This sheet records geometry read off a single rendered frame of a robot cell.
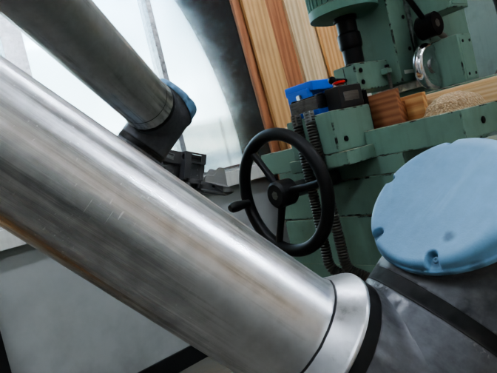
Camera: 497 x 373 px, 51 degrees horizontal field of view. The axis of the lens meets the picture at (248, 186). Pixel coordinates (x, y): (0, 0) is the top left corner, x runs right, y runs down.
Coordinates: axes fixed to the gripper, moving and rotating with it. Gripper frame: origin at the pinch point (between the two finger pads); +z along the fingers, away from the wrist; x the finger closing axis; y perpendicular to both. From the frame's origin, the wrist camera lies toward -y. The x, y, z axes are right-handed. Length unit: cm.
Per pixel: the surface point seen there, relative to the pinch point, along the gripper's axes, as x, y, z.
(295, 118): -13.2, 16.7, 8.1
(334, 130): -22.3, 12.9, 11.0
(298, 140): -20.5, 9.5, 2.5
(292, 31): 119, 121, 122
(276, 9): 121, 132, 111
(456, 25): -22, 53, 59
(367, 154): -24.4, 8.8, 19.1
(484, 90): -43, 22, 34
